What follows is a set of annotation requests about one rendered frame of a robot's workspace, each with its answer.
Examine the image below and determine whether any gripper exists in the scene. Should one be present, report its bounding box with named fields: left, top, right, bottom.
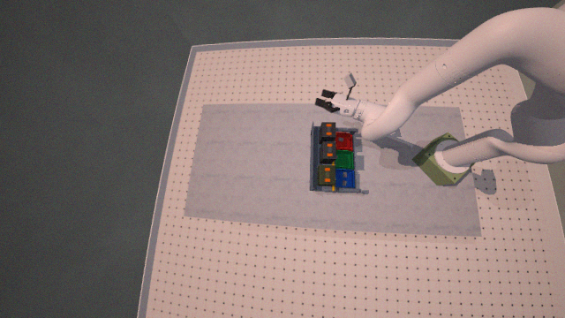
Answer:
left=315, top=89, right=359, bottom=117

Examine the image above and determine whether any green bin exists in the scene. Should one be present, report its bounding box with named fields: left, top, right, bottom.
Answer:
left=336, top=150, right=354, bottom=170

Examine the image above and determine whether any dark grey metal bin rack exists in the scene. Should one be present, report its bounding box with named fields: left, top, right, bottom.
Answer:
left=310, top=124, right=362, bottom=193

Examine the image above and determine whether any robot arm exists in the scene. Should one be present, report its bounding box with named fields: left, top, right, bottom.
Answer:
left=353, top=4, right=565, bottom=174

